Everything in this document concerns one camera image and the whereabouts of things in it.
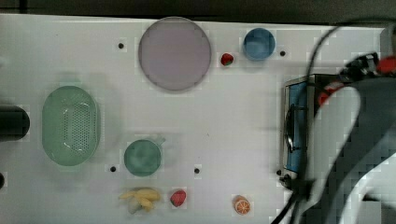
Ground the black cylinder cup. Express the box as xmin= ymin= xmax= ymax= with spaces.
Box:
xmin=0 ymin=173 xmax=5 ymax=189

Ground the blue bowl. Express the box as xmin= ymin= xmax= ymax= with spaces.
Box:
xmin=242 ymin=28 xmax=276 ymax=61

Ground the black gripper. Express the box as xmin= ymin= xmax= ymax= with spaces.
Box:
xmin=339 ymin=52 xmax=379 ymax=82

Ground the toy banana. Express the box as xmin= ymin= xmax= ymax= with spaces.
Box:
xmin=119 ymin=189 xmax=161 ymax=215

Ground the green mug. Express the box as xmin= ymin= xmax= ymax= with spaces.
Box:
xmin=123 ymin=135 xmax=165 ymax=177

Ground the toy strawberry near banana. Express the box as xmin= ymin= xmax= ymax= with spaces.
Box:
xmin=170 ymin=189 xmax=187 ymax=207

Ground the green colander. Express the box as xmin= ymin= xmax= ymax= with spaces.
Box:
xmin=42 ymin=86 xmax=100 ymax=166

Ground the toy strawberry near plate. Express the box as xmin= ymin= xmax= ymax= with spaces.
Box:
xmin=220 ymin=53 xmax=233 ymax=66

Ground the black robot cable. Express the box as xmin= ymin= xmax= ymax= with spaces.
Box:
xmin=270 ymin=21 xmax=396 ymax=224

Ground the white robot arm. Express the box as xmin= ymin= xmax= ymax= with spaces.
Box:
xmin=290 ymin=56 xmax=395 ymax=224

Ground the lilac round plate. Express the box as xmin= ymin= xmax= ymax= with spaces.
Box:
xmin=138 ymin=17 xmax=212 ymax=91

